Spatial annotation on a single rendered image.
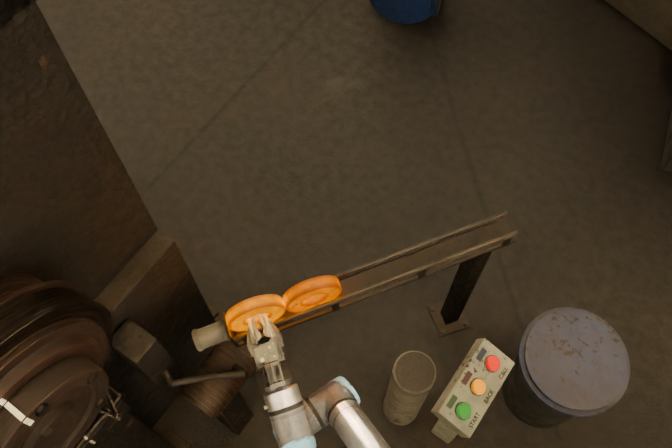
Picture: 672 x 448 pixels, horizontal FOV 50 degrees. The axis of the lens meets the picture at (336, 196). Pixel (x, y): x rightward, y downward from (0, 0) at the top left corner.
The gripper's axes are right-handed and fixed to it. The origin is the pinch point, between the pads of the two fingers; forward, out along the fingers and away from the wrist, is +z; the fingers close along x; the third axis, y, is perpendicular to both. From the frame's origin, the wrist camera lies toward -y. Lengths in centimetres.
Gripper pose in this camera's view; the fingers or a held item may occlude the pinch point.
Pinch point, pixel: (255, 311)
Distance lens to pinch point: 189.0
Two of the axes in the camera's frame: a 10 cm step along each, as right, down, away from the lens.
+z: -3.2, -9.3, 1.7
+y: 0.8, -2.0, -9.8
